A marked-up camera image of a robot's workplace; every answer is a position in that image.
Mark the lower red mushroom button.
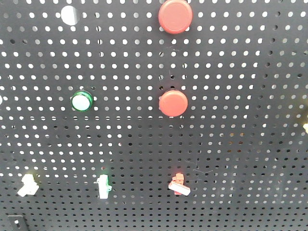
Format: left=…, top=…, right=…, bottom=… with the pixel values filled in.
left=159, top=90, right=188, bottom=117

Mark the yellow toggle handle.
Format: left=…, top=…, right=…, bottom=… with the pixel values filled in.
left=302, top=122, right=308, bottom=133

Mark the green rotary knob switch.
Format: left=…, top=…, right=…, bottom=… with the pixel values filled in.
left=96, top=174, right=112, bottom=199

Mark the upper red mushroom button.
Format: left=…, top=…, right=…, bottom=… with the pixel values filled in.
left=158, top=0, right=193, bottom=34

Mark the red mushroom button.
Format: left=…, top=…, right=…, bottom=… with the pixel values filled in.
left=158, top=0, right=193, bottom=34
left=159, top=90, right=188, bottom=117

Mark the red rotary knob switch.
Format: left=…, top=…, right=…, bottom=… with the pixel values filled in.
left=168, top=173, right=191, bottom=196

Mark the yellow rotary knob switch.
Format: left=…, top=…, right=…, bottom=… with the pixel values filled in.
left=17, top=174, right=39, bottom=197

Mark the green round push button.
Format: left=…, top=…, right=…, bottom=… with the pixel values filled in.
left=71, top=90, right=93, bottom=112

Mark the black perforated pegboard panel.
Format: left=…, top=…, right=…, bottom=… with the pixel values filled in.
left=0, top=0, right=308, bottom=231

